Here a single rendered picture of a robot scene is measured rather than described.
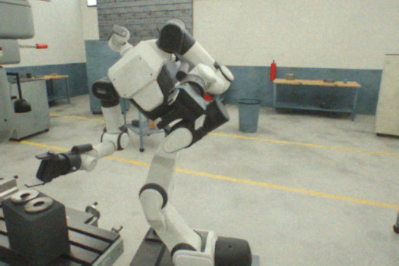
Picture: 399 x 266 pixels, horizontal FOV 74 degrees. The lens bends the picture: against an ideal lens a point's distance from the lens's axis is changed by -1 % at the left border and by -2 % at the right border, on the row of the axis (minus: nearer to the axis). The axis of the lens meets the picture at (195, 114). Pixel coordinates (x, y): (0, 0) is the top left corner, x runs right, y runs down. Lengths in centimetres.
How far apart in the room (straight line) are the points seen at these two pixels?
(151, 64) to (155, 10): 824
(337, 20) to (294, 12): 108
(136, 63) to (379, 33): 760
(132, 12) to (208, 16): 263
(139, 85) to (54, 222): 59
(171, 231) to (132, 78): 77
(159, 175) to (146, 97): 39
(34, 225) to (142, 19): 881
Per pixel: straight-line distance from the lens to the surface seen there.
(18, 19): 131
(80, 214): 177
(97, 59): 735
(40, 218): 107
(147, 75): 112
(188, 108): 78
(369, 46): 830
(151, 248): 172
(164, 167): 129
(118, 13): 1010
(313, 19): 819
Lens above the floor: 169
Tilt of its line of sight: 14 degrees down
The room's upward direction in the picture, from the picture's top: straight up
